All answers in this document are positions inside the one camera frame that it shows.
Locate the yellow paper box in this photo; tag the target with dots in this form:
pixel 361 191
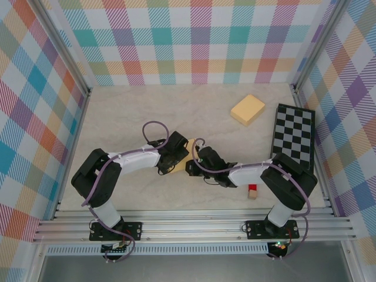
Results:
pixel 180 167
pixel 246 110

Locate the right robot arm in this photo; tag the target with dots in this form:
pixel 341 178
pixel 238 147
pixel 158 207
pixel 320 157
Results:
pixel 249 174

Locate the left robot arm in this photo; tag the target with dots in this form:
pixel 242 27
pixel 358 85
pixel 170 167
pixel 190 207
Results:
pixel 135 161

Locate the small wooden cube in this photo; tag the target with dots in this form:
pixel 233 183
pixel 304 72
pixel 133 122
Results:
pixel 252 194

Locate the black and grey checkerboard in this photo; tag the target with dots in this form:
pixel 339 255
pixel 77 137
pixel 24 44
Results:
pixel 293 129

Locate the small circuit board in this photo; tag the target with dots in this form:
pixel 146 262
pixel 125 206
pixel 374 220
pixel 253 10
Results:
pixel 279 246
pixel 116 248

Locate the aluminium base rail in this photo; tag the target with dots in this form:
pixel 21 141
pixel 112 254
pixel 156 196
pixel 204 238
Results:
pixel 191 227

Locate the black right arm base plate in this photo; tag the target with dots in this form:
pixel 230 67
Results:
pixel 254 229

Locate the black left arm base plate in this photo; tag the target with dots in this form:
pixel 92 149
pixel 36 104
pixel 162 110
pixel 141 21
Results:
pixel 133 230

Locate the aluminium side rail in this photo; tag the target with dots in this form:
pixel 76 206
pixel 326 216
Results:
pixel 318 147
pixel 72 152

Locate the aluminium corner post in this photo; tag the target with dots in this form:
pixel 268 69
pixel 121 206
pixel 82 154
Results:
pixel 318 47
pixel 61 50

